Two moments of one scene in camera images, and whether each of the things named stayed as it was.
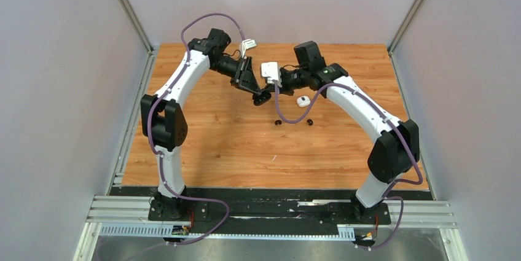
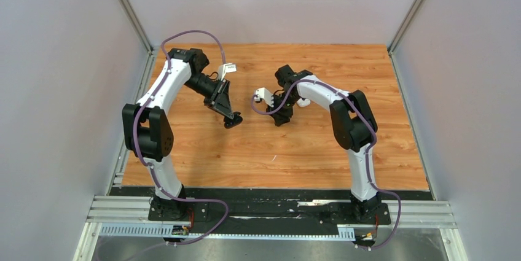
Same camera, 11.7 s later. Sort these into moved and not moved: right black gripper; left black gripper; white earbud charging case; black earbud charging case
Moved: black earbud charging case; left black gripper; right black gripper
Not moved: white earbud charging case
